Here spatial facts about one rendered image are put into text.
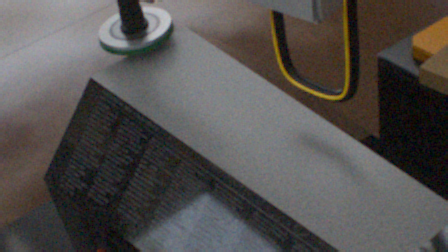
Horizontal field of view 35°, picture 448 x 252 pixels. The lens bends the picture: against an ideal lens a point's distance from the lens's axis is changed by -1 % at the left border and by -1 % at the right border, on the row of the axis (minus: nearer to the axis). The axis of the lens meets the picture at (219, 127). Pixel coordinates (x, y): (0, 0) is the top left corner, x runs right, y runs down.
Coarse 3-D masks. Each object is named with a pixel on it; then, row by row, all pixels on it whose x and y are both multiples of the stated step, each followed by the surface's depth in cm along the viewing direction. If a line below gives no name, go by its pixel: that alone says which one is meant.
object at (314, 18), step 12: (144, 0) 178; (252, 0) 147; (264, 0) 144; (276, 0) 141; (288, 0) 139; (300, 0) 137; (312, 0) 135; (324, 0) 136; (336, 0) 138; (288, 12) 141; (300, 12) 139; (312, 12) 136; (324, 12) 137
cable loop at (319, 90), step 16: (352, 0) 140; (272, 16) 158; (352, 16) 142; (272, 32) 161; (352, 32) 145; (352, 48) 147; (288, 64) 166; (352, 64) 150; (304, 80) 165; (352, 80) 153; (320, 96) 162; (336, 96) 159; (352, 96) 157
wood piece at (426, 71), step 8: (432, 56) 178; (440, 56) 177; (424, 64) 176; (432, 64) 175; (440, 64) 175; (424, 72) 175; (432, 72) 173; (440, 72) 172; (424, 80) 176; (432, 80) 174; (440, 80) 172; (440, 88) 174
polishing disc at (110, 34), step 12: (144, 12) 211; (156, 12) 210; (108, 24) 209; (120, 24) 208; (156, 24) 205; (168, 24) 204; (108, 36) 204; (120, 36) 203; (132, 36) 202; (144, 36) 201; (156, 36) 200; (120, 48) 199; (132, 48) 198
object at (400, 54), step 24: (432, 24) 204; (408, 48) 197; (384, 72) 198; (408, 72) 189; (384, 96) 203; (408, 96) 194; (432, 96) 186; (384, 120) 209; (408, 120) 199; (432, 120) 190; (408, 144) 205; (432, 144) 197; (432, 168) 202
